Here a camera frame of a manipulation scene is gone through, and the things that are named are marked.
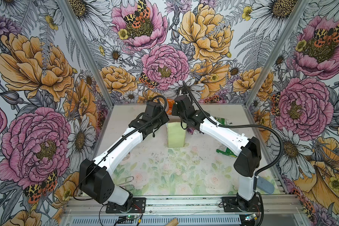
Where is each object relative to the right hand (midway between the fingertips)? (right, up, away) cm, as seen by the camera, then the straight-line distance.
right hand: (176, 108), depth 83 cm
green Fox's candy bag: (+34, -8, +21) cm, 41 cm away
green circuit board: (-23, -55, -12) cm, 60 cm away
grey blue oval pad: (+49, -42, -4) cm, 65 cm away
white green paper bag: (0, -15, 0) cm, 15 cm away
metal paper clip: (-27, -42, 0) cm, 50 cm away
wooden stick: (-1, -55, -16) cm, 57 cm away
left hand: (-5, -6, -2) cm, 8 cm away
